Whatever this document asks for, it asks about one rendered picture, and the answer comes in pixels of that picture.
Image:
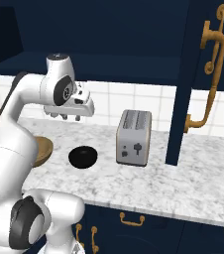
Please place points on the navy open cabinet door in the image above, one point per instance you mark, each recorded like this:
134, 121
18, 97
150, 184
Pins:
196, 39

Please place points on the silver toaster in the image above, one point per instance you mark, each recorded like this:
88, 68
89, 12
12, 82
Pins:
134, 142

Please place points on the black bowl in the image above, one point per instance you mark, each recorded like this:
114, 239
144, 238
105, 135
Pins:
82, 157

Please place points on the navy base cabinet door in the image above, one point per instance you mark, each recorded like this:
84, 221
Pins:
87, 218

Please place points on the navy drawer front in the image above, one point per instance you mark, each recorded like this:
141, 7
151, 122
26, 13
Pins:
150, 238
209, 239

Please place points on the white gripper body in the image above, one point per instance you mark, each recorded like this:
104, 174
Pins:
81, 108

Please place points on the navy open wall cabinet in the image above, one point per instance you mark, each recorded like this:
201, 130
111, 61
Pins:
110, 39

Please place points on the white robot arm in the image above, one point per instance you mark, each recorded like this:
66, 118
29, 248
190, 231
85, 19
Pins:
13, 155

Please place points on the wooden bowl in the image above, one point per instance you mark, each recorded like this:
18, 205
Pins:
44, 149

